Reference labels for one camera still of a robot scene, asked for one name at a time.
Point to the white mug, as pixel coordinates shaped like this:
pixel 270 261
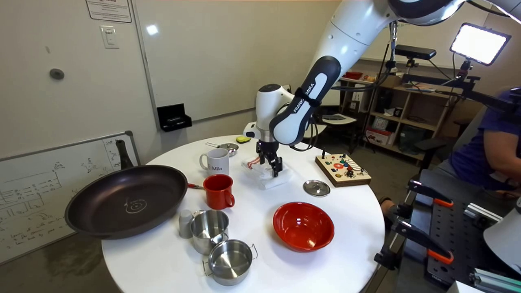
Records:
pixel 218 162

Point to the black marker tray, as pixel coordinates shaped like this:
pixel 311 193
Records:
pixel 174 118

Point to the yellow and green sponge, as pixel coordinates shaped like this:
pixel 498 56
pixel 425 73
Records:
pixel 243 139

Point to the small steel pan with lid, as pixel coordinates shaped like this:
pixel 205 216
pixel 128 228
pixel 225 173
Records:
pixel 230 148

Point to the red and white towel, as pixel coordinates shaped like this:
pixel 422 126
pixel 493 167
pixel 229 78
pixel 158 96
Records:
pixel 266 179

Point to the light switch plate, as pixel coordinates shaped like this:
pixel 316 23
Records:
pixel 110 36

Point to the camera on mount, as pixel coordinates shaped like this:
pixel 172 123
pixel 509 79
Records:
pixel 415 52

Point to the steel lid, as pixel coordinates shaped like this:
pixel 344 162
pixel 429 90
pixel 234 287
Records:
pixel 316 188

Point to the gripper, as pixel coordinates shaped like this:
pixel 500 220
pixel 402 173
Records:
pixel 268 148

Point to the wooden board with coloured buttons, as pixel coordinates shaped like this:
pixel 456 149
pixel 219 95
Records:
pixel 342 171

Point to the black and orange clamp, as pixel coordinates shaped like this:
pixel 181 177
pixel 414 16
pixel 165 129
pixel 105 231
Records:
pixel 419 240
pixel 429 194

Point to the red mug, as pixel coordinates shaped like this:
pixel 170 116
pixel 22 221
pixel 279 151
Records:
pixel 218 191

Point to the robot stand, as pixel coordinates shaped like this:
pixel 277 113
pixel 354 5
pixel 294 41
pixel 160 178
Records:
pixel 452 240

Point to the wooden shelf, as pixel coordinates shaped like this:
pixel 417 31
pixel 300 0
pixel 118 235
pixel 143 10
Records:
pixel 407 118

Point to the dark frying pan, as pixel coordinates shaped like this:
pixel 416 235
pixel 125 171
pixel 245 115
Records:
pixel 127 201

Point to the small round side table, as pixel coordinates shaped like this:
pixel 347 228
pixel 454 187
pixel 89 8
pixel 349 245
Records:
pixel 338 119

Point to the grey shaker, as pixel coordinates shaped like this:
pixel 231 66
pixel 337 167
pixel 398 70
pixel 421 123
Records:
pixel 185 224

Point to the person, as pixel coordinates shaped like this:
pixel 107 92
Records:
pixel 484 150

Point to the leaning whiteboard with drawings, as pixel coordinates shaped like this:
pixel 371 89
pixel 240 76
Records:
pixel 36 195

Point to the round grey wall disc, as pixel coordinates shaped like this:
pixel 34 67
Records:
pixel 57 73

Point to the red bowl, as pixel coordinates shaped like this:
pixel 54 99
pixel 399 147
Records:
pixel 303 228

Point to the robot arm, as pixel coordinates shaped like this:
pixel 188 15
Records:
pixel 350 28

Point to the LED panel light on mount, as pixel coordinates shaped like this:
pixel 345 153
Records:
pixel 479 44

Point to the paper notice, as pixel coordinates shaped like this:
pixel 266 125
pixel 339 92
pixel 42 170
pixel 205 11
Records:
pixel 109 9

